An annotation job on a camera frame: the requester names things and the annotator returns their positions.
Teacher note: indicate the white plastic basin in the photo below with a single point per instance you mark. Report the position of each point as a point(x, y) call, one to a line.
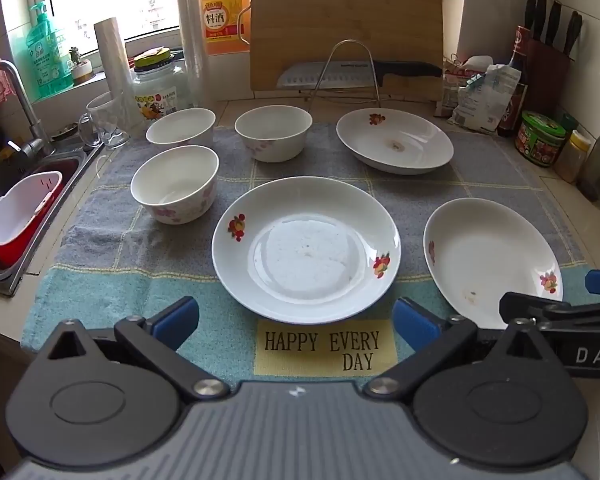
point(15, 220)

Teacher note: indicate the roll of plastic bags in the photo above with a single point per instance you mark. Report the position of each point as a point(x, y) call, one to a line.
point(115, 70)

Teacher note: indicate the green dish soap bottle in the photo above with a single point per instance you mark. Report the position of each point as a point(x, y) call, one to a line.
point(47, 60)

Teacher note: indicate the white bowl with pink flowers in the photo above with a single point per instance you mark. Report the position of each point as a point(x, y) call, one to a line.
point(180, 127)
point(272, 130)
point(172, 185)

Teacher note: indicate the dark knife block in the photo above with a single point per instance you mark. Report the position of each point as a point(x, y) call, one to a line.
point(550, 75)

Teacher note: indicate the metal faucet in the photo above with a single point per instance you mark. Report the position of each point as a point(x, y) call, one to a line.
point(22, 100)

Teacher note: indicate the stack of clear plastic cups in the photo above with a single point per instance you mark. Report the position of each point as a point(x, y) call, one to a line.
point(192, 35)

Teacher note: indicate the small potted plant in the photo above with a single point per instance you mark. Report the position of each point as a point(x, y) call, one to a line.
point(80, 67)

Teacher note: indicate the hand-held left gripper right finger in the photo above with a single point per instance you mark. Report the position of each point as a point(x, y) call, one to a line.
point(415, 322)

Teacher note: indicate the glass jar with green lid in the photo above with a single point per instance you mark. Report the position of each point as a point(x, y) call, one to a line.
point(160, 90)

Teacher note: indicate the white fruit-print plate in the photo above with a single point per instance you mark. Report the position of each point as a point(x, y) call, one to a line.
point(485, 250)
point(305, 260)

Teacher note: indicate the dark glass bottle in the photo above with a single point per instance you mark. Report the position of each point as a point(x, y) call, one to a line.
point(597, 165)

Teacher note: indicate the dark soy sauce bottle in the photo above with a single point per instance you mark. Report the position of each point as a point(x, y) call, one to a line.
point(515, 95)

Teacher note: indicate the green-lid sauce jar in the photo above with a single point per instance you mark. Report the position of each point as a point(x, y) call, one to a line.
point(539, 137)

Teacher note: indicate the bamboo cutting board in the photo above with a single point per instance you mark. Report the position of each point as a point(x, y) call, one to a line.
point(345, 10)

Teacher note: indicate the orange cooking wine bottle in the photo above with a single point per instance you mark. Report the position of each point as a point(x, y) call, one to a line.
point(220, 10)

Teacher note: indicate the red plastic basin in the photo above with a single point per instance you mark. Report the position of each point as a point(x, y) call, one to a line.
point(57, 167)

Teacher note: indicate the crumpled food package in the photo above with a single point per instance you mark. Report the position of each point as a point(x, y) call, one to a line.
point(447, 90)

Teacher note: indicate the white plate with brown stain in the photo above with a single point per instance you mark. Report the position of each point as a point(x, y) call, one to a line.
point(400, 135)

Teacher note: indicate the clear glass mug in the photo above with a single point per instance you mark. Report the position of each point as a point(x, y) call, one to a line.
point(107, 120)

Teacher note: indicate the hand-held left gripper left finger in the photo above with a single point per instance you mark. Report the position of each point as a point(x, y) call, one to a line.
point(177, 317)

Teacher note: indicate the large kitchen knife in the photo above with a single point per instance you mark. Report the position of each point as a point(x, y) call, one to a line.
point(330, 74)

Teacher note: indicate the white and blue plastic bag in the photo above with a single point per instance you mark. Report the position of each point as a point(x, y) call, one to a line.
point(485, 100)

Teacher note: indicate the small yellow-lid spice jar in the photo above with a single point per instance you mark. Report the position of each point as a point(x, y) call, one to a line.
point(572, 157)

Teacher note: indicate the grey and teal checked towel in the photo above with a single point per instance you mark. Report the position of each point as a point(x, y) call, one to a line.
point(310, 172)

